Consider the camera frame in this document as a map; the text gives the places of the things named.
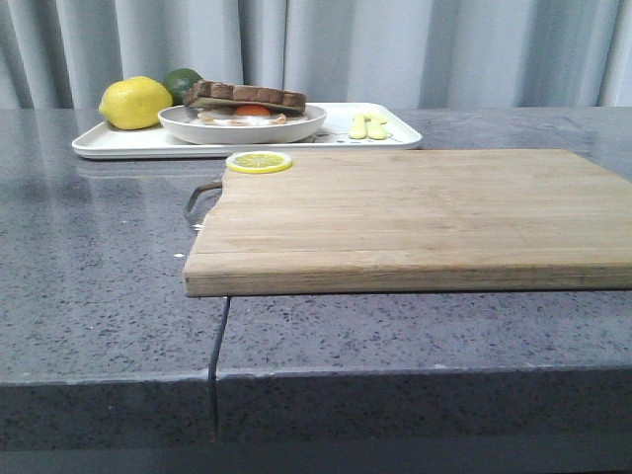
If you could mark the white round plate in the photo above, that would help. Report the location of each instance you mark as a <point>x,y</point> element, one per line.
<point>217,126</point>

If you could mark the bread slice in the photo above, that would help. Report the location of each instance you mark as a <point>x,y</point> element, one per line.
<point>204,94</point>
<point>296,118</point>

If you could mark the white rectangular tray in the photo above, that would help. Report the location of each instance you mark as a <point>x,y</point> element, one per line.
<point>105,142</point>

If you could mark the lemon slice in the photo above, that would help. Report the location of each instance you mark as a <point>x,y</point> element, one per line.
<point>258,162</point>

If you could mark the yellow plastic fork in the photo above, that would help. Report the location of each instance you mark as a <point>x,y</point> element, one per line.
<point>375,126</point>

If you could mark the fried egg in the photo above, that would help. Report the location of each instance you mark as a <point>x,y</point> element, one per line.
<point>247,114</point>

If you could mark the green lime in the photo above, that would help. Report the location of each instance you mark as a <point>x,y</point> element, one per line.
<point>179,81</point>

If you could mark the wooden cutting board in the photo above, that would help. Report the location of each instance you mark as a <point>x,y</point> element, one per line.
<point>424,220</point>

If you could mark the front yellow lemon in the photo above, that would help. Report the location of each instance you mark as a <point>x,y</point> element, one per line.
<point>134,103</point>

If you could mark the grey curtain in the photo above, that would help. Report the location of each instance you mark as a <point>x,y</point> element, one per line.
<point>402,54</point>

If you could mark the metal cutting board handle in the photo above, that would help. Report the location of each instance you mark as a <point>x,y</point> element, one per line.
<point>201,201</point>

